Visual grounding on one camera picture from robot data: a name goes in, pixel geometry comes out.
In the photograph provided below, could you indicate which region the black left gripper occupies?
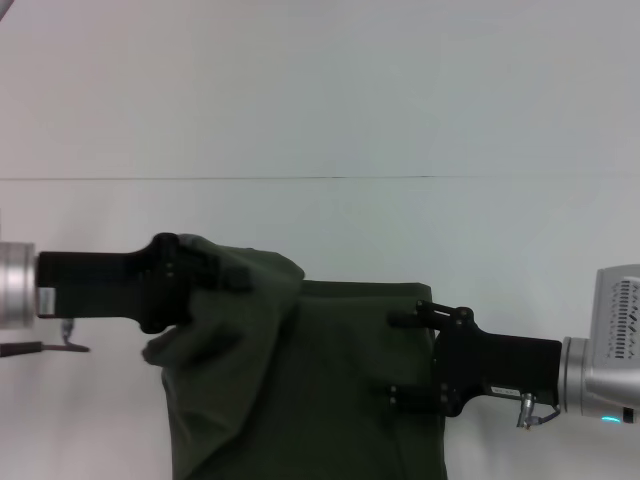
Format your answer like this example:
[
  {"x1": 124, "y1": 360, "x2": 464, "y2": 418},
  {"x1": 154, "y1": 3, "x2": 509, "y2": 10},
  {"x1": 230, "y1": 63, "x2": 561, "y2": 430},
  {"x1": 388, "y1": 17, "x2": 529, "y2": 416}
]
[{"x1": 37, "y1": 232, "x2": 252, "y2": 336}]

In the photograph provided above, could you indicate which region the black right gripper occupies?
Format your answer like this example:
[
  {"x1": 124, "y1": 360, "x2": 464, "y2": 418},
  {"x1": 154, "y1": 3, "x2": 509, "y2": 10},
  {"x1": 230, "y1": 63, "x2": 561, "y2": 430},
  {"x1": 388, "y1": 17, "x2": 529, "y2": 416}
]
[{"x1": 387, "y1": 299, "x2": 564, "y2": 420}]

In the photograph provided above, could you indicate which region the dark green shirt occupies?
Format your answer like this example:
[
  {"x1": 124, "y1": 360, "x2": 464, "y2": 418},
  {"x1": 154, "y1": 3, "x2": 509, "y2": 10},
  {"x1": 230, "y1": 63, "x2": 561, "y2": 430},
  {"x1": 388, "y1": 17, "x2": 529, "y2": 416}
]
[{"x1": 141, "y1": 232, "x2": 450, "y2": 480}]

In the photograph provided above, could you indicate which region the thin right arm cable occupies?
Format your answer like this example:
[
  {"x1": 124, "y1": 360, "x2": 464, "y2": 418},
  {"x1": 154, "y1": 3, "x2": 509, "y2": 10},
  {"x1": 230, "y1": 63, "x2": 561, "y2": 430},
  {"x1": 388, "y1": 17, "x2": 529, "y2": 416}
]
[{"x1": 529, "y1": 402, "x2": 562, "y2": 427}]

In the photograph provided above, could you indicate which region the thin arm cable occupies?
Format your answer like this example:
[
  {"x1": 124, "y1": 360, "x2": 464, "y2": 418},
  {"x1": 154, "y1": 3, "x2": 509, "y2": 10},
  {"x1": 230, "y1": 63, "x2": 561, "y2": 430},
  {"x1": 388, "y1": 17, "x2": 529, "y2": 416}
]
[
  {"x1": 0, "y1": 319, "x2": 92, "y2": 358},
  {"x1": 529, "y1": 402, "x2": 562, "y2": 427}
]

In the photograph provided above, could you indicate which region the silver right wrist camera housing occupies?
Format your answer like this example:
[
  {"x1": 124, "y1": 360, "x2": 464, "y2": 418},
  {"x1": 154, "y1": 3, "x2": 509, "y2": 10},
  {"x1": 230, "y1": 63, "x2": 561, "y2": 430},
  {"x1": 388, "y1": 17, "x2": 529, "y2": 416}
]
[{"x1": 589, "y1": 265, "x2": 640, "y2": 364}]

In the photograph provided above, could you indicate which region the thin left arm cable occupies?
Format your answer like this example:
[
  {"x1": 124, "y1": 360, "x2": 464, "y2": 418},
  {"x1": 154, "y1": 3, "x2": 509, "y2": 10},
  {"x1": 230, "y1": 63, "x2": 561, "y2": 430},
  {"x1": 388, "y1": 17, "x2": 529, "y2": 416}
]
[{"x1": 0, "y1": 319, "x2": 92, "y2": 358}]

